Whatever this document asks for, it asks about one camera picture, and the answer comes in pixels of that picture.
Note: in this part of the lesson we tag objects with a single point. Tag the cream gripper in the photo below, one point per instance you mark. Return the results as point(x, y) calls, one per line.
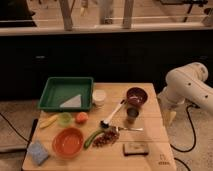
point(168, 114)

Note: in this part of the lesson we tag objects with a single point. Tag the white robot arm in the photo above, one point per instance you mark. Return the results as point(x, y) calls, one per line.
point(185, 83)

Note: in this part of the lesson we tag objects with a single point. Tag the small metal cup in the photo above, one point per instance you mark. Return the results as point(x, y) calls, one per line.
point(132, 114)

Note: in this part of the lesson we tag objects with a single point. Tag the white paper cup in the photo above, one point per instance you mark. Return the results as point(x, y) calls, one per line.
point(99, 97)

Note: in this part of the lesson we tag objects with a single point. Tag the small green cup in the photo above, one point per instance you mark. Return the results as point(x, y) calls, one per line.
point(64, 119)

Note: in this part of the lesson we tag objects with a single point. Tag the dark red bowl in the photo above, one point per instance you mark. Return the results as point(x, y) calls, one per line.
point(136, 96)

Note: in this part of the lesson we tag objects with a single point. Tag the wooden table board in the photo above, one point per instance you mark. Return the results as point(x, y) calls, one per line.
point(111, 158)

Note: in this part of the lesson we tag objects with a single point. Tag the brown grape bunch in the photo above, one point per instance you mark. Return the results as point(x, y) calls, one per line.
point(107, 138)

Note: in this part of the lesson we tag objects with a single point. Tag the green chili pepper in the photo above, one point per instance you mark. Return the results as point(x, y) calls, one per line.
point(89, 140)

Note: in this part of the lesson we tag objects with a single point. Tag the orange toy fruit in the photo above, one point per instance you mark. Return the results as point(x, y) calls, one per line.
point(81, 118)

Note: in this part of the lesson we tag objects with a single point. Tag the orange bowl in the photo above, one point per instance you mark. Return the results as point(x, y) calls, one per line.
point(68, 143)

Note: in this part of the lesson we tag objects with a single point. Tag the green plastic tray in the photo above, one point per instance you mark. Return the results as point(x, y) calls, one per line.
point(59, 89)

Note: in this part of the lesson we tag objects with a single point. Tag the yellow banana toy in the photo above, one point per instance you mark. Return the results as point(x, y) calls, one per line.
point(48, 121)

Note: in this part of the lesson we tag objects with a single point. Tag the blue sponge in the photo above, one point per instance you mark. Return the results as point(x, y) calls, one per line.
point(38, 152)

